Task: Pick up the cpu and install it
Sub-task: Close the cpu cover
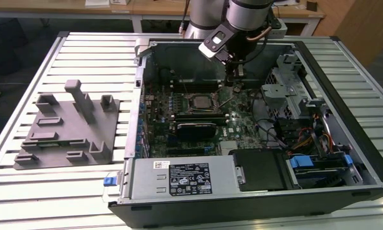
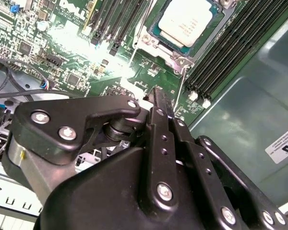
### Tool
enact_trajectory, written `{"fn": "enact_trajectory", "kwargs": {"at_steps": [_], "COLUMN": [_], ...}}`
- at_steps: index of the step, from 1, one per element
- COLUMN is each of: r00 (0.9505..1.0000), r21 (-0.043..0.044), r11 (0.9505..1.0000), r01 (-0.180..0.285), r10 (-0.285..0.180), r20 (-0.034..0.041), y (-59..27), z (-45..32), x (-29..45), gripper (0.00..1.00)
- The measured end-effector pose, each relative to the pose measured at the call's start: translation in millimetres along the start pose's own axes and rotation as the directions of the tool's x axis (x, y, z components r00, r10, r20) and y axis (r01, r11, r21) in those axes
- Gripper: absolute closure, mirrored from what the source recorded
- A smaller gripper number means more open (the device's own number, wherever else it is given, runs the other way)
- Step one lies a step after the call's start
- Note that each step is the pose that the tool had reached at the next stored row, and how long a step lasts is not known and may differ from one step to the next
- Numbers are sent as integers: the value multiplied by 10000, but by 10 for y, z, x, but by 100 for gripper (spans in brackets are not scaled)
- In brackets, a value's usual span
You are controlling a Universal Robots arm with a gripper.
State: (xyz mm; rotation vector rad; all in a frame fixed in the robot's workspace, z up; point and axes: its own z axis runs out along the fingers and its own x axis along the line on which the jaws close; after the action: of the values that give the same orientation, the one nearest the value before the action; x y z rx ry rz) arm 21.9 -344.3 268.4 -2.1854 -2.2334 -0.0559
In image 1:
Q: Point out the black RAM slot bank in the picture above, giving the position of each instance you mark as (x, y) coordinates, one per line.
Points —
(195, 86)
(197, 119)

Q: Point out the white paper box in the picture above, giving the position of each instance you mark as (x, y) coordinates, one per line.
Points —
(120, 2)
(98, 3)

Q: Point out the silver power supply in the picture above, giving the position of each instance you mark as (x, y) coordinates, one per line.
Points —
(147, 182)

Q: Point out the hard disk in blue carrier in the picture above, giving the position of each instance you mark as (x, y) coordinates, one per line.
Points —
(301, 162)

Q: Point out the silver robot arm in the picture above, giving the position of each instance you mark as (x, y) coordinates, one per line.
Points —
(245, 14)

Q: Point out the CPU socket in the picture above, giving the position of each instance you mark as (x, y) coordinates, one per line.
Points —
(188, 103)

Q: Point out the wooden cabinet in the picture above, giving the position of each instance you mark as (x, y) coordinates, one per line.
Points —
(368, 28)

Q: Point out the black open PC case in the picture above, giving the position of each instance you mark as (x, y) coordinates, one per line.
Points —
(211, 215)

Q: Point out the green RAM stick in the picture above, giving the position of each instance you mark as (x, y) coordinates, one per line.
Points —
(64, 143)

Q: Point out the blue case latch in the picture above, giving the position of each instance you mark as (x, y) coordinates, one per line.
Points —
(110, 181)

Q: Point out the silver drive cage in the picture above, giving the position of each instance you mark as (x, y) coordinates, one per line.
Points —
(275, 92)

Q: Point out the black plastic shroud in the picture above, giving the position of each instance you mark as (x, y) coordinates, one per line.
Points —
(261, 170)

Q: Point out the small black box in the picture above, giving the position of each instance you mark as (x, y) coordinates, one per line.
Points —
(312, 6)

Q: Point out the grey parts rack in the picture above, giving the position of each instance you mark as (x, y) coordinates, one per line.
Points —
(74, 134)

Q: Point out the black graphics card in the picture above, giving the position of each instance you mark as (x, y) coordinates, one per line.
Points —
(196, 131)

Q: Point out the green motherboard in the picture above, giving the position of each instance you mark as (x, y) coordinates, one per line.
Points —
(243, 141)

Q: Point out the silver CPU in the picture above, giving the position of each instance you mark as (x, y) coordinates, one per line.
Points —
(201, 101)

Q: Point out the silver chipset heatsink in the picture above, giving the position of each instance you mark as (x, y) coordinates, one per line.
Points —
(229, 147)

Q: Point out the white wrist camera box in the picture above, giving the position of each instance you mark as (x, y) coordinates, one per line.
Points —
(280, 30)
(209, 51)

